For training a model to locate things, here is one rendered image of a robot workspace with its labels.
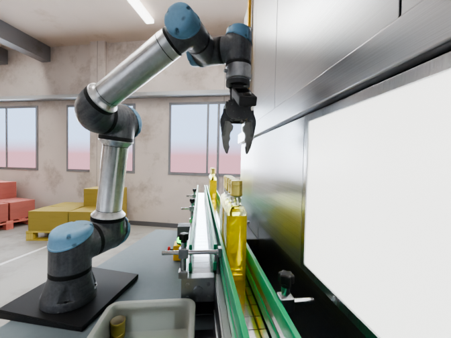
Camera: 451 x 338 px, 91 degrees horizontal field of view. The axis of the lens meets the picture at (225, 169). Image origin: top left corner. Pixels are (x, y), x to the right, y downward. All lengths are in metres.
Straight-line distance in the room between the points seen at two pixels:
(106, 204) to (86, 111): 0.33
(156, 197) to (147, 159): 0.71
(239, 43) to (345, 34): 0.30
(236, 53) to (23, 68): 5.93
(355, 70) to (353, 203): 0.21
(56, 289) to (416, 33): 0.95
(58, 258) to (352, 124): 0.81
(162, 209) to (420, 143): 4.16
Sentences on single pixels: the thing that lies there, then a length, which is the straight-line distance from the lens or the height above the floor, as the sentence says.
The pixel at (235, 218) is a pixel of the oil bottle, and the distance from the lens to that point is 0.63.
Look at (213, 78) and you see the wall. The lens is 4.20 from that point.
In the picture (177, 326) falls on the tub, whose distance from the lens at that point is 0.73.
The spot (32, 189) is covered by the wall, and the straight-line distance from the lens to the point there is 6.02.
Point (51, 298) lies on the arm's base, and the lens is 0.89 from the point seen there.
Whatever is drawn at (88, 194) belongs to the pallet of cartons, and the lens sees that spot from 4.34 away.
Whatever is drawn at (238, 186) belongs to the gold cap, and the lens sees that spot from 0.63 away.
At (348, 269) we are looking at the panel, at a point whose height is 1.05.
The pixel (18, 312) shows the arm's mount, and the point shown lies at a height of 0.77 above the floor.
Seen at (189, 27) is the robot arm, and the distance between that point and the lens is 0.61.
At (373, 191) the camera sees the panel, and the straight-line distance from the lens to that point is 0.36.
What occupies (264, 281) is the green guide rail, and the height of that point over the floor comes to 0.96.
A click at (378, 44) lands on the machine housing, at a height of 1.38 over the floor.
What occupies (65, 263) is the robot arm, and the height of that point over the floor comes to 0.91.
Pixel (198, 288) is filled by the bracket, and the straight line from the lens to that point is 0.71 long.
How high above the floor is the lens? 1.21
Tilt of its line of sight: 2 degrees down
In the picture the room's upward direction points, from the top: 1 degrees clockwise
